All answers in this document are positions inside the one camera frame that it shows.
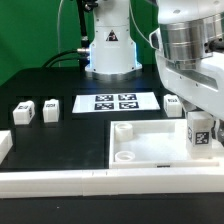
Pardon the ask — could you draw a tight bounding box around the white square tabletop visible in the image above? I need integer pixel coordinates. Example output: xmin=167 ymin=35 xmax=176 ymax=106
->
xmin=109 ymin=119 xmax=224 ymax=169

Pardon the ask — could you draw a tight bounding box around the grey thin cable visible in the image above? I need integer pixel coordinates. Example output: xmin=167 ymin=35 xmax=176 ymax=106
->
xmin=56 ymin=0 xmax=66 ymax=68

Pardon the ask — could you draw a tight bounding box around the black cable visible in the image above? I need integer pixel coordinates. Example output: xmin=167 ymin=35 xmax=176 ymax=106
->
xmin=41 ymin=49 xmax=84 ymax=69

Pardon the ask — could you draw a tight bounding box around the white left obstacle block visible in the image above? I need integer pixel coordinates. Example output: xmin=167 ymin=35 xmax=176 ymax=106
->
xmin=0 ymin=130 xmax=13 ymax=164

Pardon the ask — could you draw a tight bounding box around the white front obstacle wall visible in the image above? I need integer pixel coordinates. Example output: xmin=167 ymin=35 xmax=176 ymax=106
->
xmin=0 ymin=167 xmax=224 ymax=198

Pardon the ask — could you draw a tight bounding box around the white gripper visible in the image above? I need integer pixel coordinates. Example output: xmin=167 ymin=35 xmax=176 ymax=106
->
xmin=148 ymin=28 xmax=224 ymax=144

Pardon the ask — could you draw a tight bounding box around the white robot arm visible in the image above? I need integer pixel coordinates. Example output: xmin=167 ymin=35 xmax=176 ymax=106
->
xmin=81 ymin=0 xmax=224 ymax=144

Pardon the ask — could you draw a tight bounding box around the white sheet with tags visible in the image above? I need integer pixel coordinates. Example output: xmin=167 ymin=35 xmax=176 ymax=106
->
xmin=72 ymin=92 xmax=160 ymax=113

